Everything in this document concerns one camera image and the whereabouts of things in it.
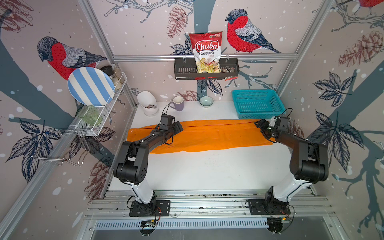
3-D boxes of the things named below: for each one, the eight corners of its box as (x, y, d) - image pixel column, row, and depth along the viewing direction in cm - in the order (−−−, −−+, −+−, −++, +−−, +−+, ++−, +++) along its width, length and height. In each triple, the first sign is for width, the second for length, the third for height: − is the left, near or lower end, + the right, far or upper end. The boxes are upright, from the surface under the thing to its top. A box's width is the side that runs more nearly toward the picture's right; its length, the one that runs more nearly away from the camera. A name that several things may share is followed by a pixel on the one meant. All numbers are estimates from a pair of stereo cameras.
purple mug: (171, 109, 119) (170, 102, 113) (176, 101, 124) (175, 94, 118) (181, 112, 116) (180, 105, 110) (186, 104, 122) (185, 97, 116)
